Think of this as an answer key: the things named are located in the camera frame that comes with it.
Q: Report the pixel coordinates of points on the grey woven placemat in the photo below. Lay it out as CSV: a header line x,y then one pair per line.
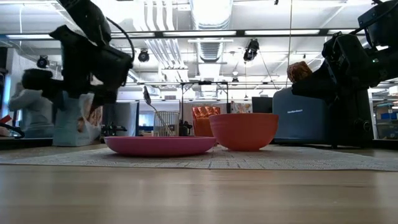
x,y
280,158

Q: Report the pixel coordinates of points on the black ceiling spotlight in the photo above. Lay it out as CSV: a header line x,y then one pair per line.
x,y
43,61
143,56
251,49

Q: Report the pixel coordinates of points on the black overhead beam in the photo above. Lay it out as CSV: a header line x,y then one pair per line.
x,y
199,33

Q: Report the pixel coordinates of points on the silver ventilation duct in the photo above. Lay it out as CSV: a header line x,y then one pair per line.
x,y
211,18

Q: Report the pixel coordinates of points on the clear ribbed glass cup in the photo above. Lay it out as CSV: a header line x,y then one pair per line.
x,y
169,124

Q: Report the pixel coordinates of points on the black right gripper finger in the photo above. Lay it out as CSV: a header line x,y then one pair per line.
x,y
317,87

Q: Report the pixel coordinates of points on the black background table frame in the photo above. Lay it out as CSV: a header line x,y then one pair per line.
x,y
182,109

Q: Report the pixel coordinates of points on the orange plastic bowl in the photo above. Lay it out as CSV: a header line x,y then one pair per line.
x,y
244,132

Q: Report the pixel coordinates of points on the dark background monitor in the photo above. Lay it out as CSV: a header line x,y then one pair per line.
x,y
261,105

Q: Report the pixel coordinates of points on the pink plastic plate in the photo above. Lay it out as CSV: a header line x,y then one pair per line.
x,y
158,146

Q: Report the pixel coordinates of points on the silver metal spoon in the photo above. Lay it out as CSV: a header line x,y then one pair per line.
x,y
146,95

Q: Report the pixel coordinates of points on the orange cup with juice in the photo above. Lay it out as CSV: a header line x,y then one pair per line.
x,y
202,121

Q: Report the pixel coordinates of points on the brown toast slice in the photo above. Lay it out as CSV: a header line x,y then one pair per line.
x,y
298,72

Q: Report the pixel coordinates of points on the cinnamon squares cereal box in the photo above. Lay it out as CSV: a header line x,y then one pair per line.
x,y
71,124

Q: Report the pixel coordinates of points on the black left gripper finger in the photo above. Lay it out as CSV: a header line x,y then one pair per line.
x,y
37,80
104,98

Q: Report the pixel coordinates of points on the person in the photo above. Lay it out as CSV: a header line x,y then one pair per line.
x,y
31,112

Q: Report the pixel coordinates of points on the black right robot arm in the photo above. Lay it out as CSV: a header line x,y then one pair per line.
x,y
385,28

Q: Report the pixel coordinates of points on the red flat bar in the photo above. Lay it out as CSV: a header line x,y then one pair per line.
x,y
4,119

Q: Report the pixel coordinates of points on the black two-slot toaster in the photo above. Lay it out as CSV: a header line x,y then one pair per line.
x,y
298,124

